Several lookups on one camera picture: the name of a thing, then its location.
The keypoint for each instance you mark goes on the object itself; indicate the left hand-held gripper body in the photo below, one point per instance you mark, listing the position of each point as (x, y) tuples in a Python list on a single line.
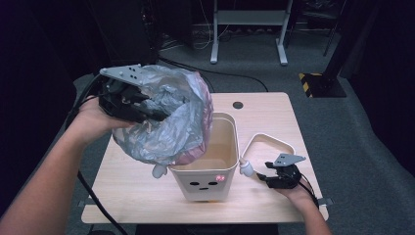
[(122, 98)]

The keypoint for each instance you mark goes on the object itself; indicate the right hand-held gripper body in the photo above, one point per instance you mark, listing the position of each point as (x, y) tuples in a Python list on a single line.
[(287, 178)]

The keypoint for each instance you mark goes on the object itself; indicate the gray plastic trash bag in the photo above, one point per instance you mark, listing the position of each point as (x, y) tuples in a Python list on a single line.
[(176, 130)]

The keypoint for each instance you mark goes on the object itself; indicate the white face trash bin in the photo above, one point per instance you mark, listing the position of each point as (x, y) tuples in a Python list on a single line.
[(208, 182)]

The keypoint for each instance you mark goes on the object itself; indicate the person's right hand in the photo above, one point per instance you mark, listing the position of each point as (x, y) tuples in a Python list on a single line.
[(301, 196)]

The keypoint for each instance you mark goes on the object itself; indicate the person's left hand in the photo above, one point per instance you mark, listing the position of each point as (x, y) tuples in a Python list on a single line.
[(91, 122)]

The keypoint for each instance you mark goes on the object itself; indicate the black table grommet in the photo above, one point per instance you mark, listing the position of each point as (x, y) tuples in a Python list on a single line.
[(238, 105)]

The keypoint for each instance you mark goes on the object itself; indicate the black cabinet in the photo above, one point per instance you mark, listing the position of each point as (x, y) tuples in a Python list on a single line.
[(124, 29)]

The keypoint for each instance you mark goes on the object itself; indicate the white metal stand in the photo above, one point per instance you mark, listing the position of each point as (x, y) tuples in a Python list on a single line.
[(249, 17)]

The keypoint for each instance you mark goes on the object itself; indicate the gray metal table bracket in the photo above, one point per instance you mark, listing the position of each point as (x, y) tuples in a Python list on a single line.
[(327, 201)]

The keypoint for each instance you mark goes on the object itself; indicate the black post striped base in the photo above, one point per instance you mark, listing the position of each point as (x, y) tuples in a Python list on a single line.
[(323, 86)]

